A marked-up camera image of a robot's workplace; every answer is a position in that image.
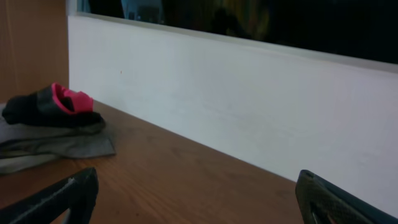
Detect grey folded shorts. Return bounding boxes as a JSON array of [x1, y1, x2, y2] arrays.
[[1, 113, 116, 159]]

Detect dark window with frame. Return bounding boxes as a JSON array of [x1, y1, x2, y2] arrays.
[[65, 0, 397, 73]]

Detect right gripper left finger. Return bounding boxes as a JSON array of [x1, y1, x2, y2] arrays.
[[1, 167, 99, 224]]

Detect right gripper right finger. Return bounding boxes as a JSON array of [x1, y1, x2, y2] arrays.
[[295, 170, 397, 224]]

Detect black leggings with red waistband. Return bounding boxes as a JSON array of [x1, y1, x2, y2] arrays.
[[2, 83, 104, 128]]

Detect beige folded shorts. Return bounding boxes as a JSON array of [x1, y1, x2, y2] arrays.
[[1, 154, 60, 175]]

